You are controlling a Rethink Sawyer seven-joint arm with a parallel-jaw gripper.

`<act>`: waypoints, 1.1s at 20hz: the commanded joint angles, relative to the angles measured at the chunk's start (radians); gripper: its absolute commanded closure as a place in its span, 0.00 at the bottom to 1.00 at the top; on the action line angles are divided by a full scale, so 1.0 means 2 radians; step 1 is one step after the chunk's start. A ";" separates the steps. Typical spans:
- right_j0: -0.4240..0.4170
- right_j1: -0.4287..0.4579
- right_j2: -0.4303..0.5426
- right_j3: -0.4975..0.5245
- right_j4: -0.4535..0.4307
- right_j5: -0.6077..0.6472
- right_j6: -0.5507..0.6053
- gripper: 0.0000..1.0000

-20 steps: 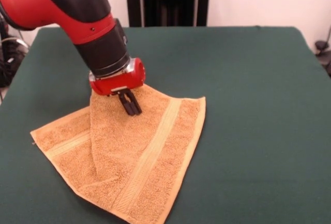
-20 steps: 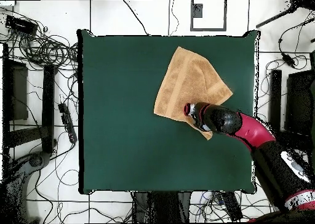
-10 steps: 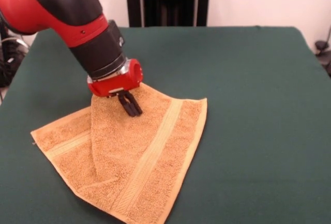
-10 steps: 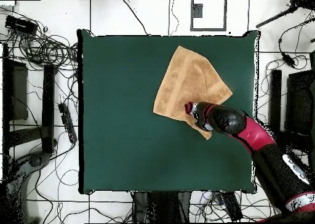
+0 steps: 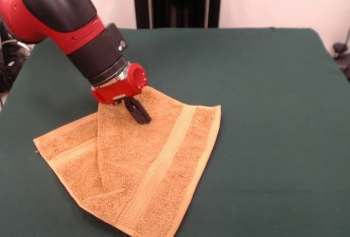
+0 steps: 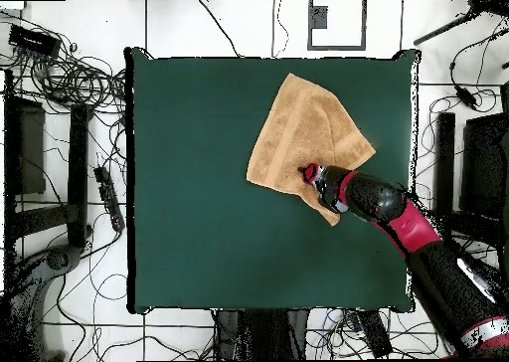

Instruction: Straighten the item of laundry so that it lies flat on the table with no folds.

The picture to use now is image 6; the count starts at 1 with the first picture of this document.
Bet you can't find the black power strip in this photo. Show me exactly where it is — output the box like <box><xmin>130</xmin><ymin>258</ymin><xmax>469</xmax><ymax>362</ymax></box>
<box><xmin>93</xmin><ymin>165</ymin><xmax>125</xmax><ymax>233</ymax></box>

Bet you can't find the black rectangular floor box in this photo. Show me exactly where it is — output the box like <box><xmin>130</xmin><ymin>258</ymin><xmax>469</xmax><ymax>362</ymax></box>
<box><xmin>357</xmin><ymin>309</ymin><xmax>394</xmax><ymax>359</ymax></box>

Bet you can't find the black metal frame stand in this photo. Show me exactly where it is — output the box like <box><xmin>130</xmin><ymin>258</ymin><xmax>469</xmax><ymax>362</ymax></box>
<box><xmin>3</xmin><ymin>70</ymin><xmax>94</xmax><ymax>252</ymax></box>
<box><xmin>431</xmin><ymin>81</ymin><xmax>509</xmax><ymax>254</ymax></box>

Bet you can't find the black cable tangle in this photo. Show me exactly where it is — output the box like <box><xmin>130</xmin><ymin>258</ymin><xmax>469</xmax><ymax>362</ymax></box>
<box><xmin>0</xmin><ymin>11</ymin><xmax>128</xmax><ymax>118</ymax></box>

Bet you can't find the grey black chair base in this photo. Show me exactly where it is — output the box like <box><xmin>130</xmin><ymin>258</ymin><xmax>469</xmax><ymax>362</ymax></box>
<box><xmin>0</xmin><ymin>244</ymin><xmax>83</xmax><ymax>361</ymax></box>

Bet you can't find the black network switch box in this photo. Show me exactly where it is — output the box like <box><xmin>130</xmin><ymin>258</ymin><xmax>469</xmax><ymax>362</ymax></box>
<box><xmin>8</xmin><ymin>23</ymin><xmax>63</xmax><ymax>58</ymax></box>

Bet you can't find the dark green table cloth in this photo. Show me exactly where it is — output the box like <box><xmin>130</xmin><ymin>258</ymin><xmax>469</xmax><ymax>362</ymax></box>
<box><xmin>124</xmin><ymin>47</ymin><xmax>422</xmax><ymax>314</ymax></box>

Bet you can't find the black tripod pole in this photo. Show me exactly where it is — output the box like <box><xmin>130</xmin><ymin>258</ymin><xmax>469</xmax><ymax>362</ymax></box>
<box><xmin>413</xmin><ymin>0</ymin><xmax>509</xmax><ymax>47</ymax></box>

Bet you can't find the grey square floor frame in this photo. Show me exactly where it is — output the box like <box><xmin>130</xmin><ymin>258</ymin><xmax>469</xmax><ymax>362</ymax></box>
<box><xmin>306</xmin><ymin>0</ymin><xmax>368</xmax><ymax>52</ymax></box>

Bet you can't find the orange terry towel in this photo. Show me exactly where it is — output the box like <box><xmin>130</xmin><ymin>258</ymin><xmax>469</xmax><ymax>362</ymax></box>
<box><xmin>246</xmin><ymin>73</ymin><xmax>377</xmax><ymax>227</ymax></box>

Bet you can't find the black power adapter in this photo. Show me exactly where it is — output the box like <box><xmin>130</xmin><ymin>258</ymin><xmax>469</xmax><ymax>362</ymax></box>
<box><xmin>454</xmin><ymin>85</ymin><xmax>478</xmax><ymax>110</ymax></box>

